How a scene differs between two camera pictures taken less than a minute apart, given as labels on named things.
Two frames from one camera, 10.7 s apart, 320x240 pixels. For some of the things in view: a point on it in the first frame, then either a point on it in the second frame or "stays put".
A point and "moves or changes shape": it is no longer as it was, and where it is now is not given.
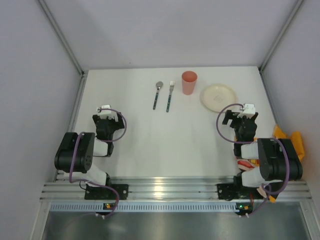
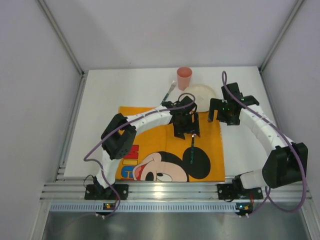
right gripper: x=241 y=120 → x=218 y=110
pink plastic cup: x=189 y=79 → x=184 y=75
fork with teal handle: x=171 y=86 moves or changes shape
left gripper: x=107 y=120 → x=187 y=128
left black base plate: x=92 y=192 stays put
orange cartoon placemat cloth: x=294 y=138 → x=158 y=156
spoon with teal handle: x=159 y=84 → x=192 y=148
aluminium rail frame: x=168 y=188 stays put
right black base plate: x=232 y=191 stays put
